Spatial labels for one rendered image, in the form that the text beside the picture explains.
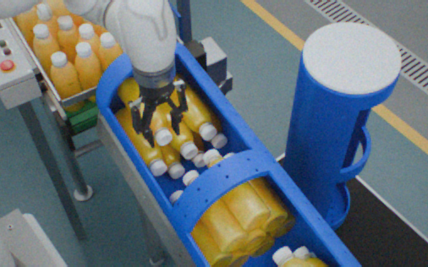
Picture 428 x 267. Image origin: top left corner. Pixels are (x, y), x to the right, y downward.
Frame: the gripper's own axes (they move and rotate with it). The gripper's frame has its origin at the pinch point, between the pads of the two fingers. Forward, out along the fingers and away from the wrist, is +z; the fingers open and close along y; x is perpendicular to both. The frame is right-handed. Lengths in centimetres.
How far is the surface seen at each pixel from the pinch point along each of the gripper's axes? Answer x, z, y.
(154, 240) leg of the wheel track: 18, 92, -2
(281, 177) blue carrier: -28.1, -5.5, 14.6
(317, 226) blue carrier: -41.8, -6.3, 13.7
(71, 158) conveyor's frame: 63, 83, -15
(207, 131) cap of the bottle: -4.4, 2.5, 10.0
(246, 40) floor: 107, 116, 99
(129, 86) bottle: 16.5, 0.1, -0.6
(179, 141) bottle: -1.1, 6.1, 3.7
